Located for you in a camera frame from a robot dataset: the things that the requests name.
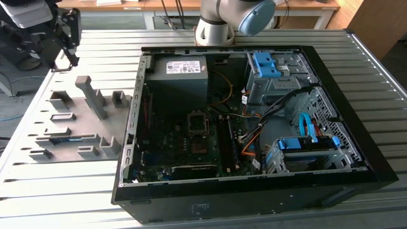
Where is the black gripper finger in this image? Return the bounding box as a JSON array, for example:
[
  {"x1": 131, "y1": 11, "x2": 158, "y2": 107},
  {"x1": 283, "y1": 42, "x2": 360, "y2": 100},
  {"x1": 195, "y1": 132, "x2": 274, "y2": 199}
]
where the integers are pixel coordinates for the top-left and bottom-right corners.
[
  {"x1": 60, "y1": 8, "x2": 82, "y2": 67},
  {"x1": 40, "y1": 39, "x2": 60, "y2": 70}
]

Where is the metal socket cover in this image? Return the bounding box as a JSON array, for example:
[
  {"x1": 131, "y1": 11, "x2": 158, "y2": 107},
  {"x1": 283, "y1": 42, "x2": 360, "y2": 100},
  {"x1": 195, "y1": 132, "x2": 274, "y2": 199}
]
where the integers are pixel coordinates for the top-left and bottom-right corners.
[{"x1": 187, "y1": 111, "x2": 210, "y2": 135}]

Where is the black waste bin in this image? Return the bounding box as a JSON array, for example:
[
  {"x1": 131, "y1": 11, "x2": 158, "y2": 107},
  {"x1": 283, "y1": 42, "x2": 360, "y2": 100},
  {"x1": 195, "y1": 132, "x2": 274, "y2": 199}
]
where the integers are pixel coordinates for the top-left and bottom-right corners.
[{"x1": 12, "y1": 56, "x2": 43, "y2": 71}]

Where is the wooden desk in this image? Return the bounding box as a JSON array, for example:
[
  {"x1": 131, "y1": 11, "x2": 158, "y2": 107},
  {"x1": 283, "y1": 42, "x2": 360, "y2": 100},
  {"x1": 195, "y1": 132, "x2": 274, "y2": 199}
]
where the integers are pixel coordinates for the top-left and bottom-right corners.
[{"x1": 56, "y1": 0, "x2": 340, "y2": 30}]

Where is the white paper box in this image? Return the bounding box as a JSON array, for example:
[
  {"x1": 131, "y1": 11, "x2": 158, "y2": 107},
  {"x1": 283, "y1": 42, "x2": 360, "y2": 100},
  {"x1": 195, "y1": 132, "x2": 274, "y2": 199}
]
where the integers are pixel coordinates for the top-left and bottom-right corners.
[{"x1": 95, "y1": 0, "x2": 123, "y2": 7}]

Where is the grey parts rack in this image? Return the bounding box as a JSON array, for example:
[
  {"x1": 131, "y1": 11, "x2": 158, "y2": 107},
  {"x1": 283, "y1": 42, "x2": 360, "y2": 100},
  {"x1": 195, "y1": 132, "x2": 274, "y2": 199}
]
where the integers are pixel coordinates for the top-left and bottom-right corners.
[{"x1": 27, "y1": 75, "x2": 134, "y2": 164}]

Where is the blue RAM stick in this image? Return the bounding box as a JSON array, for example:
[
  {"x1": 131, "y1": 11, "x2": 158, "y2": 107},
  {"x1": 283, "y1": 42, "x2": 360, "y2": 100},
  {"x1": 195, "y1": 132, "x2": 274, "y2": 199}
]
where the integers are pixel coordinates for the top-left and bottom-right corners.
[{"x1": 36, "y1": 135, "x2": 96, "y2": 144}]

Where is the grey power supply unit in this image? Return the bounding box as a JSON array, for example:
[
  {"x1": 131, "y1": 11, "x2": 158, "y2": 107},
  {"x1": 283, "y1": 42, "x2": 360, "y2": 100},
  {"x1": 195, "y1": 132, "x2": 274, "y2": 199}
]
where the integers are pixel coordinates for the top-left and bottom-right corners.
[{"x1": 146, "y1": 56, "x2": 211, "y2": 108}]

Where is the green motherboard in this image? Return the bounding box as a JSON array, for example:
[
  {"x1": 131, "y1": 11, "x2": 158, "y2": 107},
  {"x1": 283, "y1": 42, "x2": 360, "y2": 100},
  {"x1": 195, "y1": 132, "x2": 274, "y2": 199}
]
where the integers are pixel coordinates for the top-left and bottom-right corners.
[{"x1": 136, "y1": 104, "x2": 255, "y2": 182}]

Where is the black RAM slot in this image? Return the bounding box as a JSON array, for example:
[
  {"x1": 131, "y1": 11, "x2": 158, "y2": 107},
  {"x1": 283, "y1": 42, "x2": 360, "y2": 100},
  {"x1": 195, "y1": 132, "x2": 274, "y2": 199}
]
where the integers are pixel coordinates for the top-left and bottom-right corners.
[
  {"x1": 227, "y1": 116, "x2": 240, "y2": 169},
  {"x1": 218, "y1": 115, "x2": 232, "y2": 171}
]

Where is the black graphics card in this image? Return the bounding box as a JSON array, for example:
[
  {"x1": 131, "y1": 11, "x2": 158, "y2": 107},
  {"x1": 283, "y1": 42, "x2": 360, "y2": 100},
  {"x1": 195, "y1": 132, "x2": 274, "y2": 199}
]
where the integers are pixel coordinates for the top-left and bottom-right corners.
[{"x1": 170, "y1": 163, "x2": 220, "y2": 179}]

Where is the tall metal drive cage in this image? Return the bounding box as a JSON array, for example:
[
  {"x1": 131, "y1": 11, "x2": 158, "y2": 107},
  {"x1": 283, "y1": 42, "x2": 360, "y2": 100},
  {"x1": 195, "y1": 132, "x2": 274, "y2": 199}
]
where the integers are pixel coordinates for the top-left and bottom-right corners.
[{"x1": 246, "y1": 51, "x2": 319, "y2": 107}]

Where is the black PC case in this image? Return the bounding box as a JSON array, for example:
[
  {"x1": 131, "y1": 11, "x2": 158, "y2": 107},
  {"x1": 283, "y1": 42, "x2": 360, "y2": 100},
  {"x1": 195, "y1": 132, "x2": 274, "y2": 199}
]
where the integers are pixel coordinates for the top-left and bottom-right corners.
[{"x1": 110, "y1": 44, "x2": 400, "y2": 225}]

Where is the blue disk carrier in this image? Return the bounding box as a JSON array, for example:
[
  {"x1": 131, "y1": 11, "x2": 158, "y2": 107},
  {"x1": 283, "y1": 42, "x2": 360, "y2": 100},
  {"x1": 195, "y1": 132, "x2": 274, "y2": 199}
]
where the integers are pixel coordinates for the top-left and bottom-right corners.
[{"x1": 276, "y1": 137, "x2": 302, "y2": 151}]

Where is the low metal disk bay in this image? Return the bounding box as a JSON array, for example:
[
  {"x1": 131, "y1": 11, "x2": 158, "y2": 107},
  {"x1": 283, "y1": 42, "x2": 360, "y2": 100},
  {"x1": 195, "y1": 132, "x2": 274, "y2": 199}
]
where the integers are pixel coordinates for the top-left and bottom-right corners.
[{"x1": 262, "y1": 137, "x2": 362, "y2": 175}]

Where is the wooden cabinet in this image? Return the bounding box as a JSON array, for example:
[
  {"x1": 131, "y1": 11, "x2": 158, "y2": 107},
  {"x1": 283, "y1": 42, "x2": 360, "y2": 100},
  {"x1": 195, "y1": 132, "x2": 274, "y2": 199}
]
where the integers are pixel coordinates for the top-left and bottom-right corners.
[{"x1": 327, "y1": 0, "x2": 407, "y2": 60}]

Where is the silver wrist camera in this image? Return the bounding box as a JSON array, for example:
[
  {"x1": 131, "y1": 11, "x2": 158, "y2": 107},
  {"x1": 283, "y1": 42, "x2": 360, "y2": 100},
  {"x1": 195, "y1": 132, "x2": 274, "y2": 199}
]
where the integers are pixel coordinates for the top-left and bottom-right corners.
[{"x1": 0, "y1": 0, "x2": 55, "y2": 29}]

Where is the blue floor cable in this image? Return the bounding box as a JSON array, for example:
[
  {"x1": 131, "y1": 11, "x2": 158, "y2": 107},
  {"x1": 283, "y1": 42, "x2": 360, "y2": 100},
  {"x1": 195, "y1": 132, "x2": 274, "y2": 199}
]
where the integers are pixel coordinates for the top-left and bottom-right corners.
[{"x1": 0, "y1": 114, "x2": 26, "y2": 122}]

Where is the yellow wire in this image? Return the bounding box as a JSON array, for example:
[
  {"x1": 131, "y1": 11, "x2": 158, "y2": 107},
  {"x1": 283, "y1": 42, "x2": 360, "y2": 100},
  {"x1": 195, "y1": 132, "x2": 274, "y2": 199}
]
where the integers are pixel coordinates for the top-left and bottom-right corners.
[{"x1": 208, "y1": 70, "x2": 235, "y2": 105}]

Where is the blue drive bay bracket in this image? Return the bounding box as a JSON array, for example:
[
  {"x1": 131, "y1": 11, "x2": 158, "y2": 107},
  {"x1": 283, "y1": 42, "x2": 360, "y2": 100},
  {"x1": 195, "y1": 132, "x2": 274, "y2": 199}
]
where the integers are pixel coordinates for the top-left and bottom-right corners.
[{"x1": 252, "y1": 52, "x2": 283, "y2": 78}]

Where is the black wire bundle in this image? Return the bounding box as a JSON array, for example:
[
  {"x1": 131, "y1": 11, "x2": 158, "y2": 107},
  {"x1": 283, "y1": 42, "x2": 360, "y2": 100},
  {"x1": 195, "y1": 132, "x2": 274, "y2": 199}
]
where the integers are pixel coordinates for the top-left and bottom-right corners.
[{"x1": 238, "y1": 85, "x2": 314, "y2": 144}]

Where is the orange wire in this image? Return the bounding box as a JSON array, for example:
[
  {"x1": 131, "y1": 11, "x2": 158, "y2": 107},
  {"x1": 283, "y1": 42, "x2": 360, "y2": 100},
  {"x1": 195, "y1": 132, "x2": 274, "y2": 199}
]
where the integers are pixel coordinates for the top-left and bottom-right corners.
[{"x1": 240, "y1": 137, "x2": 258, "y2": 157}]

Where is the light blue wire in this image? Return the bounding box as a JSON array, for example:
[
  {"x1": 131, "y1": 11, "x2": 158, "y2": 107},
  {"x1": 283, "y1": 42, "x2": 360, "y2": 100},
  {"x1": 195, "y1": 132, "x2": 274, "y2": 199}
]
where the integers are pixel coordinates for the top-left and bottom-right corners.
[{"x1": 299, "y1": 112, "x2": 319, "y2": 144}]

